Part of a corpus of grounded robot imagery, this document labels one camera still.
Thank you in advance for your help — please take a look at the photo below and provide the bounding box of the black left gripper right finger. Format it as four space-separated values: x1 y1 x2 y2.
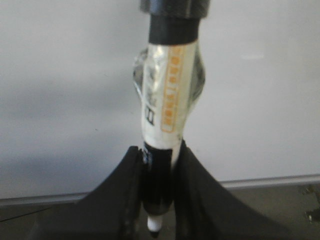
174 142 297 240

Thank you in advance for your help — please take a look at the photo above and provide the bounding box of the white whiteboard with aluminium frame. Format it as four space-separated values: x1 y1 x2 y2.
0 0 320 206

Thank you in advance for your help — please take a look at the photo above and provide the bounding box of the white black whiteboard marker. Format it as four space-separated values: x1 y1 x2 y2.
133 15 205 238

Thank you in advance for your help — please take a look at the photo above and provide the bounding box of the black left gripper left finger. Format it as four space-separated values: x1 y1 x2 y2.
34 146 142 240

